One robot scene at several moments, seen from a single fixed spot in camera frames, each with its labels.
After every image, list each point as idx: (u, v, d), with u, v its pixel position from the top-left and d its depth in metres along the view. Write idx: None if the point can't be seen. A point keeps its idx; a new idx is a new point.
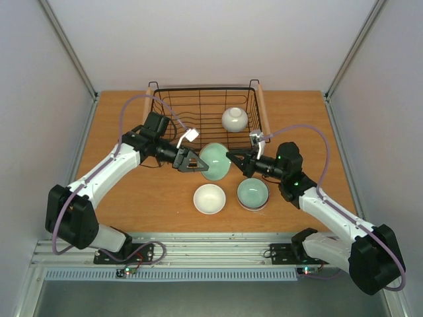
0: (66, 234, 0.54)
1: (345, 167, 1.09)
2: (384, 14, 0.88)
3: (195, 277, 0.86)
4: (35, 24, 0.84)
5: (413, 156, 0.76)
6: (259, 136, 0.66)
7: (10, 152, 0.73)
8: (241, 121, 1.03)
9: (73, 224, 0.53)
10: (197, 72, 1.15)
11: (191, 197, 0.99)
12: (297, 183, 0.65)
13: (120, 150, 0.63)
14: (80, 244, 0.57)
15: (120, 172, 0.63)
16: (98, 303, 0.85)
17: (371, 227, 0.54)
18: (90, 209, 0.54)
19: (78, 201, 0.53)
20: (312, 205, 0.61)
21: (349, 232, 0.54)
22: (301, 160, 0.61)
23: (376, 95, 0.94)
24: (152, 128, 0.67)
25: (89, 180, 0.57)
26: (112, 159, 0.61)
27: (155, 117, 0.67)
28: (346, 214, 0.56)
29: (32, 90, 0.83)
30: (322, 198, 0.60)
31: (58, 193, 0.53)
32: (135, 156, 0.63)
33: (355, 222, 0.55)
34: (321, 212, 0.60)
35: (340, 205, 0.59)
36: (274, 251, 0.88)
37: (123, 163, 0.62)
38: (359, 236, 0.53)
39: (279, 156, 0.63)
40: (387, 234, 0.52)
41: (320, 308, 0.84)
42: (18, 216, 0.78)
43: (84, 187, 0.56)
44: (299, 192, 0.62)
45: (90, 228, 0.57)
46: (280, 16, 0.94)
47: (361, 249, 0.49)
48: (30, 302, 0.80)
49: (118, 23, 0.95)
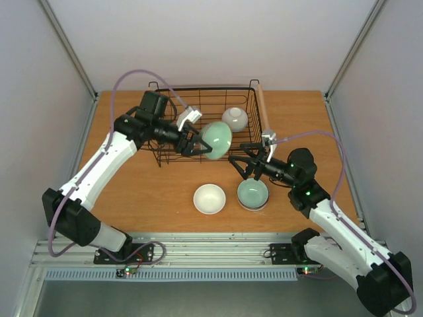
0: (67, 234, 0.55)
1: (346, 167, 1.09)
2: (383, 14, 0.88)
3: (195, 277, 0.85)
4: (35, 25, 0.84)
5: (412, 156, 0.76)
6: (272, 138, 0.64)
7: (10, 151, 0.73)
8: (241, 121, 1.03)
9: (70, 228, 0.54)
10: (197, 72, 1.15)
11: (191, 197, 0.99)
12: (309, 192, 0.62)
13: (111, 142, 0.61)
14: (84, 242, 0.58)
15: (115, 166, 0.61)
16: (98, 303, 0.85)
17: (388, 253, 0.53)
18: (84, 212, 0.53)
19: (71, 206, 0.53)
20: (324, 221, 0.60)
21: (363, 257, 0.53)
22: (314, 170, 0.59)
23: (376, 95, 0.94)
24: (149, 110, 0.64)
25: (80, 181, 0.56)
26: (104, 154, 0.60)
27: (152, 99, 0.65)
28: (362, 238, 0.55)
29: (33, 90, 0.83)
30: (336, 215, 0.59)
31: (52, 197, 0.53)
32: (129, 146, 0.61)
33: (371, 247, 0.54)
34: (335, 230, 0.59)
35: (357, 226, 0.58)
36: (274, 251, 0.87)
37: (117, 156, 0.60)
38: (375, 263, 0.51)
39: (292, 164, 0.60)
40: (403, 261, 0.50)
41: (320, 308, 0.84)
42: (18, 216, 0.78)
43: (76, 190, 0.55)
44: (312, 203, 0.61)
45: (91, 226, 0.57)
46: (279, 16, 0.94)
47: (377, 278, 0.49)
48: (30, 302, 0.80)
49: (118, 22, 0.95)
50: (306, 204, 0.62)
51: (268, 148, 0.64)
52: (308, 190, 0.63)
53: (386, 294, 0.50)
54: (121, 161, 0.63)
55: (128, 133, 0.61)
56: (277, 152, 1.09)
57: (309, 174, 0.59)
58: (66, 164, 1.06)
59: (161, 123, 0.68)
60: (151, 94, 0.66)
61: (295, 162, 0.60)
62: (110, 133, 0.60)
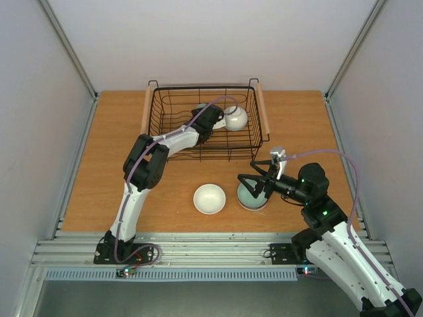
0: (138, 174, 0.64)
1: (345, 168, 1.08)
2: (383, 16, 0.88)
3: (195, 277, 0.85)
4: (35, 25, 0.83)
5: (412, 156, 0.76)
6: (281, 154, 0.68)
7: (9, 152, 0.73)
8: (241, 120, 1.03)
9: (148, 168, 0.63)
10: (197, 71, 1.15)
11: (191, 197, 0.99)
12: (326, 211, 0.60)
13: (188, 128, 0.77)
14: (147, 188, 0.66)
15: (184, 142, 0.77)
16: (99, 303, 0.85)
17: (402, 290, 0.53)
18: (164, 157, 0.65)
19: (158, 148, 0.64)
20: (340, 246, 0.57)
21: (379, 292, 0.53)
22: (326, 184, 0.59)
23: (376, 96, 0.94)
24: (207, 119, 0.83)
25: (167, 138, 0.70)
26: (182, 131, 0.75)
27: (209, 111, 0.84)
28: (378, 271, 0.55)
29: (32, 90, 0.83)
30: (355, 243, 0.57)
31: (145, 140, 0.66)
32: (195, 137, 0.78)
33: (387, 282, 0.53)
34: (349, 256, 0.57)
35: (373, 257, 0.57)
36: (273, 251, 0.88)
37: (188, 137, 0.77)
38: (389, 300, 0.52)
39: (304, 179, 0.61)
40: (416, 297, 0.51)
41: (319, 308, 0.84)
42: (18, 217, 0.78)
43: (164, 141, 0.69)
44: (326, 221, 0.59)
45: (157, 176, 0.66)
46: (280, 16, 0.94)
47: (388, 313, 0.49)
48: (30, 302, 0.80)
49: (117, 22, 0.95)
50: (322, 222, 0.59)
51: (277, 165, 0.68)
52: (326, 209, 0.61)
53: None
54: (186, 144, 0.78)
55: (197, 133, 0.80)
56: (289, 168, 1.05)
57: (321, 189, 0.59)
58: (66, 164, 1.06)
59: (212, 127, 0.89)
60: (210, 108, 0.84)
61: (307, 177, 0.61)
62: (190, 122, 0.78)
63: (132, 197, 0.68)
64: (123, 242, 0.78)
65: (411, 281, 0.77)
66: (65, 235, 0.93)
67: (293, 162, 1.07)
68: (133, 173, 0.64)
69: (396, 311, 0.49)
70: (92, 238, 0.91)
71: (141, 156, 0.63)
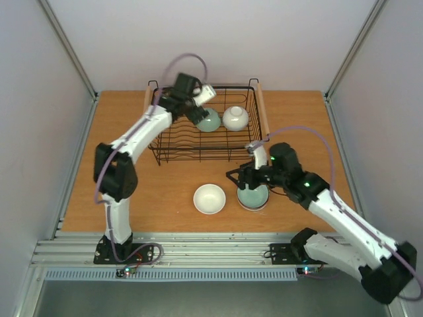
0: (109, 187, 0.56)
1: (346, 167, 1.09)
2: (383, 15, 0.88)
3: (195, 277, 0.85)
4: (35, 25, 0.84)
5: (412, 156, 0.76)
6: (251, 144, 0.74)
7: (9, 152, 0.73)
8: (241, 120, 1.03)
9: (116, 183, 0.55)
10: (197, 71, 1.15)
11: (191, 197, 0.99)
12: (307, 182, 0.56)
13: (154, 112, 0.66)
14: (124, 196, 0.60)
15: (156, 131, 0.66)
16: (99, 303, 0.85)
17: (395, 244, 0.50)
18: (131, 166, 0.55)
19: (121, 157, 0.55)
20: (326, 212, 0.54)
21: (373, 252, 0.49)
22: (295, 154, 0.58)
23: (376, 95, 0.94)
24: (180, 88, 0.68)
25: (128, 139, 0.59)
26: (147, 119, 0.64)
27: (184, 78, 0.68)
28: (369, 230, 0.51)
29: (32, 90, 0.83)
30: (341, 207, 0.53)
31: (102, 152, 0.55)
32: (166, 118, 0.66)
33: (379, 240, 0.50)
34: (338, 222, 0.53)
35: (361, 217, 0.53)
36: (274, 252, 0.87)
37: (157, 124, 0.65)
38: (384, 257, 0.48)
39: (273, 155, 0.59)
40: (410, 250, 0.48)
41: (319, 308, 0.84)
42: (18, 217, 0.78)
43: (125, 145, 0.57)
44: (310, 191, 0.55)
45: (133, 181, 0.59)
46: (280, 16, 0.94)
47: (387, 271, 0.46)
48: (30, 302, 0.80)
49: (117, 22, 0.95)
50: (305, 195, 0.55)
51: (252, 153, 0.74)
52: (307, 180, 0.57)
53: (393, 288, 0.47)
54: (159, 130, 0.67)
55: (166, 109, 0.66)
56: None
57: (291, 160, 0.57)
58: (66, 164, 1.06)
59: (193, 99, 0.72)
60: (183, 74, 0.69)
61: (275, 152, 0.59)
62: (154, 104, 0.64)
63: (113, 208, 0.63)
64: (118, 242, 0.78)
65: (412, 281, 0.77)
66: (65, 235, 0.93)
67: None
68: (104, 188, 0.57)
69: (393, 267, 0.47)
70: (92, 238, 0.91)
71: (104, 171, 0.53)
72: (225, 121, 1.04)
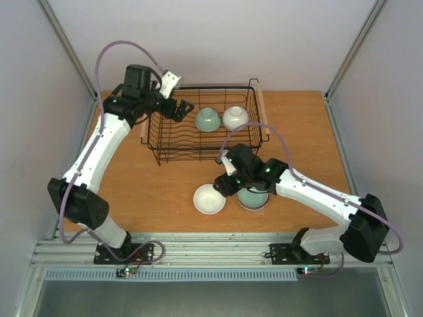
0: (76, 217, 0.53)
1: (345, 167, 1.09)
2: (383, 15, 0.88)
3: (195, 277, 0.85)
4: (35, 26, 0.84)
5: (413, 155, 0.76)
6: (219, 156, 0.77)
7: (9, 151, 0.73)
8: (242, 120, 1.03)
9: (82, 214, 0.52)
10: (197, 71, 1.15)
11: (191, 197, 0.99)
12: (268, 168, 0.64)
13: (104, 124, 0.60)
14: (96, 224, 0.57)
15: (114, 146, 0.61)
16: (98, 304, 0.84)
17: (359, 200, 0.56)
18: (92, 196, 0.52)
19: (78, 190, 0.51)
20: (291, 190, 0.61)
21: (340, 212, 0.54)
22: (246, 148, 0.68)
23: (376, 95, 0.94)
24: (134, 87, 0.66)
25: (82, 167, 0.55)
26: (99, 137, 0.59)
27: (135, 73, 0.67)
28: (332, 194, 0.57)
29: (32, 90, 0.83)
30: (301, 181, 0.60)
31: (57, 185, 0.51)
32: (122, 125, 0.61)
33: (344, 200, 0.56)
34: (303, 195, 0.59)
35: (322, 184, 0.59)
36: (273, 252, 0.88)
37: (114, 137, 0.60)
38: (352, 213, 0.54)
39: (230, 156, 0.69)
40: (373, 202, 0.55)
41: (320, 309, 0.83)
42: (18, 217, 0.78)
43: (79, 176, 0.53)
44: (273, 177, 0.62)
45: (102, 207, 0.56)
46: (280, 16, 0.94)
47: (360, 227, 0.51)
48: (30, 302, 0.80)
49: (117, 23, 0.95)
50: (270, 180, 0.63)
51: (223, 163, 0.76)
52: (267, 167, 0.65)
53: (369, 240, 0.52)
54: (119, 140, 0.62)
55: (119, 112, 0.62)
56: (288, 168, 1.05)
57: (244, 154, 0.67)
58: (66, 164, 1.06)
59: (153, 94, 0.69)
60: (133, 69, 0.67)
61: (230, 153, 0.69)
62: (101, 115, 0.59)
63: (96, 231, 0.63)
64: (115, 248, 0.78)
65: (414, 281, 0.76)
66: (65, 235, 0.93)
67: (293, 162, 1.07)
68: (71, 219, 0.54)
69: (363, 222, 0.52)
70: (92, 238, 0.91)
71: (63, 209, 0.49)
72: (225, 121, 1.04)
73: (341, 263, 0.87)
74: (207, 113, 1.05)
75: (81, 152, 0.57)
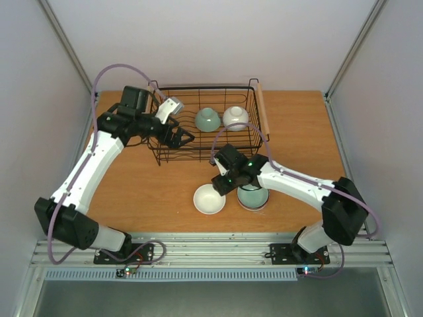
0: (64, 238, 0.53)
1: (344, 167, 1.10)
2: (383, 15, 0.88)
3: (195, 277, 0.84)
4: (35, 26, 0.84)
5: (413, 155, 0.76)
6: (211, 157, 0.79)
7: (9, 151, 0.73)
8: (242, 119, 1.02)
9: (69, 235, 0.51)
10: (197, 71, 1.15)
11: (191, 197, 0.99)
12: (250, 162, 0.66)
13: (97, 142, 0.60)
14: (84, 245, 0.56)
15: (106, 164, 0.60)
16: (98, 304, 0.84)
17: (332, 183, 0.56)
18: (81, 217, 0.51)
19: (67, 211, 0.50)
20: (271, 180, 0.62)
21: (314, 195, 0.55)
22: (230, 147, 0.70)
23: (376, 95, 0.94)
24: (130, 105, 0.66)
25: (71, 187, 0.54)
26: (91, 154, 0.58)
27: (132, 94, 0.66)
28: (307, 179, 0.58)
29: (32, 90, 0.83)
30: (279, 170, 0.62)
31: (44, 205, 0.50)
32: (115, 143, 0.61)
33: (317, 184, 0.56)
34: (282, 184, 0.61)
35: (299, 173, 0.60)
36: (274, 252, 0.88)
37: (105, 156, 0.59)
38: (324, 196, 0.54)
39: (218, 157, 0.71)
40: (346, 183, 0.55)
41: (320, 308, 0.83)
42: (19, 218, 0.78)
43: (68, 195, 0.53)
44: (255, 169, 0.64)
45: (91, 228, 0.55)
46: (280, 16, 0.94)
47: (332, 208, 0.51)
48: (30, 302, 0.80)
49: (118, 23, 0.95)
50: (252, 174, 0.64)
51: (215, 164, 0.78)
52: (250, 162, 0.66)
53: (344, 222, 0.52)
54: (112, 158, 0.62)
55: (113, 130, 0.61)
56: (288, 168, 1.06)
57: (229, 152, 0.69)
58: (66, 164, 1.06)
59: (149, 117, 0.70)
60: (131, 89, 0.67)
61: (217, 154, 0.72)
62: (94, 132, 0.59)
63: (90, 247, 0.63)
64: (114, 251, 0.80)
65: (414, 281, 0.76)
66: None
67: (293, 163, 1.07)
68: (59, 240, 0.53)
69: (336, 203, 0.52)
70: None
71: (50, 230, 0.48)
72: (225, 121, 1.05)
73: (340, 263, 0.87)
74: (208, 113, 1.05)
75: (71, 172, 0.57)
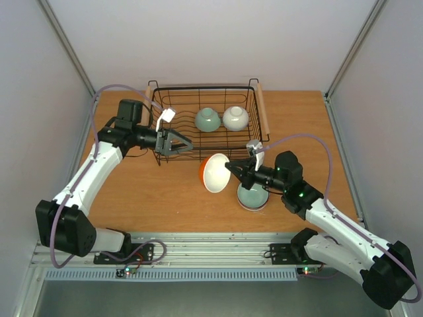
0: (65, 244, 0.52)
1: (346, 166, 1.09)
2: (383, 16, 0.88)
3: (195, 277, 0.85)
4: (35, 26, 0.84)
5: (413, 154, 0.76)
6: (256, 147, 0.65)
7: (9, 152, 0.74)
8: (241, 120, 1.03)
9: (69, 240, 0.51)
10: (197, 71, 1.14)
11: (191, 197, 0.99)
12: (302, 193, 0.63)
13: (98, 150, 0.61)
14: (82, 254, 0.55)
15: (106, 171, 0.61)
16: (98, 304, 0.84)
17: (386, 244, 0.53)
18: (82, 219, 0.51)
19: (69, 212, 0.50)
20: (321, 220, 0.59)
21: (365, 252, 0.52)
22: (300, 170, 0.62)
23: (376, 94, 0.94)
24: (127, 118, 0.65)
25: (75, 189, 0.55)
26: (93, 161, 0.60)
27: (127, 107, 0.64)
28: (361, 233, 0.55)
29: (32, 90, 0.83)
30: (332, 213, 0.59)
31: (46, 208, 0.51)
32: (116, 152, 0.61)
33: (371, 240, 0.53)
34: (331, 226, 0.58)
35: (353, 221, 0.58)
36: (274, 252, 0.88)
37: (106, 163, 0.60)
38: (377, 256, 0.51)
39: (279, 167, 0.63)
40: (403, 250, 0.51)
41: (320, 309, 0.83)
42: (18, 218, 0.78)
43: (71, 197, 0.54)
44: (306, 204, 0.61)
45: (90, 235, 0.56)
46: (280, 16, 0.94)
47: (382, 273, 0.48)
48: (30, 302, 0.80)
49: (118, 23, 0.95)
50: (301, 205, 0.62)
51: (254, 156, 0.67)
52: (301, 191, 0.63)
53: (390, 289, 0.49)
54: (111, 168, 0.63)
55: (112, 142, 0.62)
56: None
57: (296, 175, 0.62)
58: (66, 164, 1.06)
59: (150, 130, 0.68)
60: (125, 102, 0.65)
61: (281, 165, 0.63)
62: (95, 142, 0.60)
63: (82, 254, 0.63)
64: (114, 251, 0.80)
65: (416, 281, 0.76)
66: None
67: None
68: (58, 246, 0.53)
69: (387, 267, 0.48)
70: None
71: (52, 235, 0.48)
72: (225, 119, 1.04)
73: None
74: (208, 113, 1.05)
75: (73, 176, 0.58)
